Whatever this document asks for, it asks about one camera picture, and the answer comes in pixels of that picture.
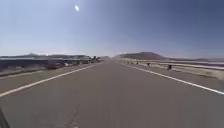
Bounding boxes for white painted edge line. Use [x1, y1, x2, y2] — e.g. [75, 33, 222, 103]
[117, 61, 224, 96]
[0, 63, 98, 98]

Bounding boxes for long low building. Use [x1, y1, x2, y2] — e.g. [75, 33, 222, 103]
[0, 54, 93, 69]

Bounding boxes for dry roadside verge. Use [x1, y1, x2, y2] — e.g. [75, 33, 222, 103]
[0, 63, 68, 78]

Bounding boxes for grey asphalt road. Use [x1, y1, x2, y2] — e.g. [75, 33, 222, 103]
[0, 60, 224, 128]

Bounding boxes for dry sandy roadside strip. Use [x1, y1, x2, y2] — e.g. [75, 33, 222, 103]
[119, 58, 224, 81]

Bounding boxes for distant mountain ridge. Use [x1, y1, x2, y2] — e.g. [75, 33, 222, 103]
[0, 52, 88, 60]

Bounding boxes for row of dark roadside posts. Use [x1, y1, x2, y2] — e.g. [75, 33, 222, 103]
[122, 60, 174, 71]

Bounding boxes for brown hill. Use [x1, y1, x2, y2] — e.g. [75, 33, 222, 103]
[113, 51, 169, 62]

